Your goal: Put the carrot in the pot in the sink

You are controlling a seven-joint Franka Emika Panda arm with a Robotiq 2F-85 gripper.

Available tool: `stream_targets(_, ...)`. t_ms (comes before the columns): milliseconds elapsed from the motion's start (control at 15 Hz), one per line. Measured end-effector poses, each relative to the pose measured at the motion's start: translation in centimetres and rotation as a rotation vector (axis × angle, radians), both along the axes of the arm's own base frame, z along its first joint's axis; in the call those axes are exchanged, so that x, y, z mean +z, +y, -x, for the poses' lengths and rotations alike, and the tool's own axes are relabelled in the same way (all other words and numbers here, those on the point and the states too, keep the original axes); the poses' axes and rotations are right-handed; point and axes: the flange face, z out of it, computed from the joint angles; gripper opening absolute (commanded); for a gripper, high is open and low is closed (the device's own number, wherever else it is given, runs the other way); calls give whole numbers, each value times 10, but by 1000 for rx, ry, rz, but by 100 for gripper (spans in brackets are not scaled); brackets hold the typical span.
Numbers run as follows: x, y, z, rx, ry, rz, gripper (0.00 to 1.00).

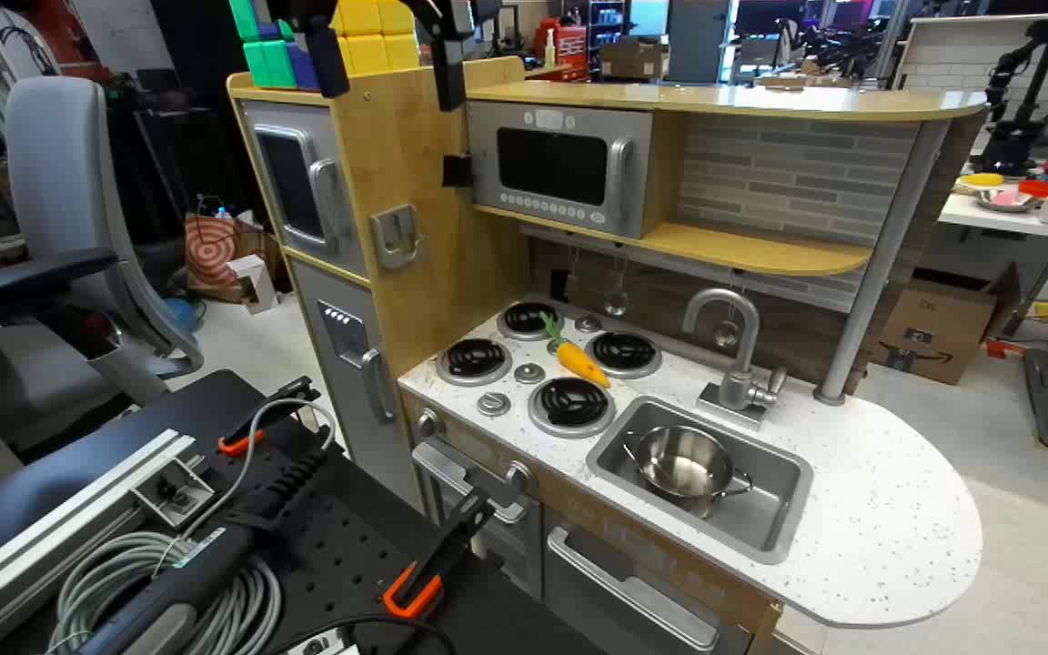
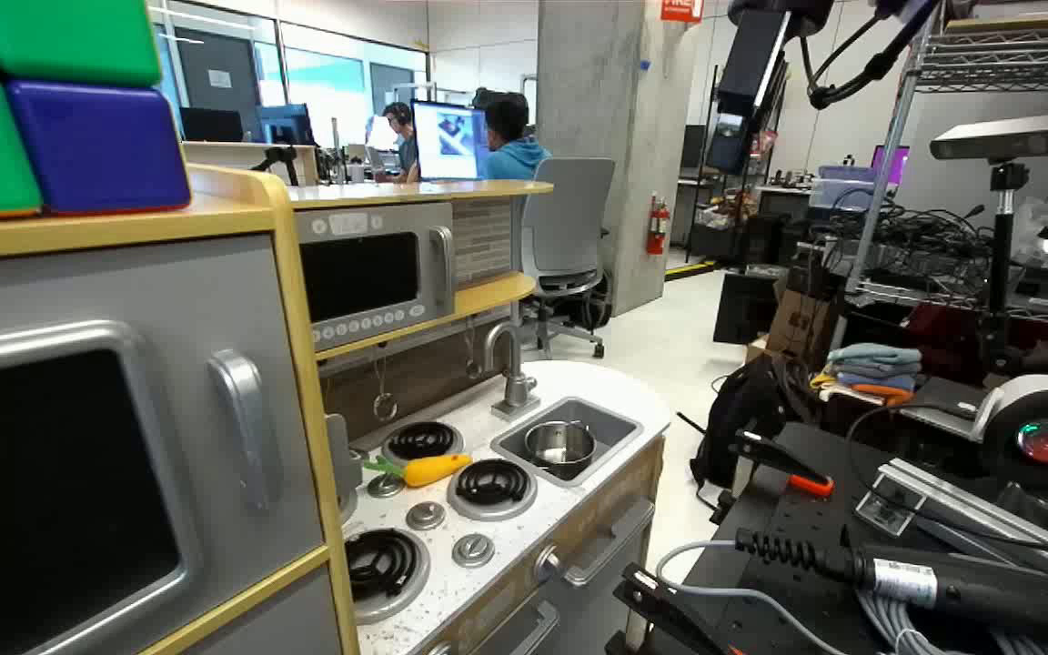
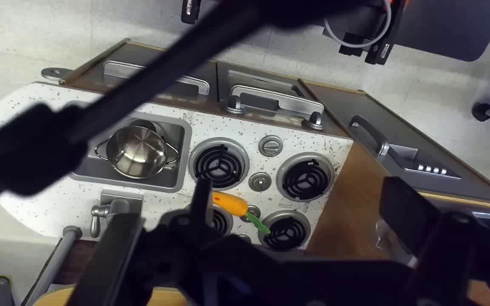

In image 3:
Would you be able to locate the small steel pot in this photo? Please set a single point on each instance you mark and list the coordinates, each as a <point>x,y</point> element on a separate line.
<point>139,150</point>

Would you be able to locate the grey toy sink basin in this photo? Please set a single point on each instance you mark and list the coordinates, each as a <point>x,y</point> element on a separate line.
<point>96,169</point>

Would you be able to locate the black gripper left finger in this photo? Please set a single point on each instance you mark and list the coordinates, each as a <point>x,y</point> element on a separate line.
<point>105,281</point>

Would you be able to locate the orange toy carrot green leaves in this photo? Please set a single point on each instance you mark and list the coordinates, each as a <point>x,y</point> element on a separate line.
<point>239,208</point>

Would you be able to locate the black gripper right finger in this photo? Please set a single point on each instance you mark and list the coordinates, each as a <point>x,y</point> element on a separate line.
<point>445,246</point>

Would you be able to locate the white speckled toy kitchen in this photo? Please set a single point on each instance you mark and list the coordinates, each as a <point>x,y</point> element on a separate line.
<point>364,140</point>

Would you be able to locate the grey stove knob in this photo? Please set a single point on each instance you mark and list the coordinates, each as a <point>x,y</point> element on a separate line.
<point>260,181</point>
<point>272,145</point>

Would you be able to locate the black coil burner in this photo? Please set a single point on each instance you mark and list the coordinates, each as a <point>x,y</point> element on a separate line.
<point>222,222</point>
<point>287,230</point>
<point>306,178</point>
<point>224,162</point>

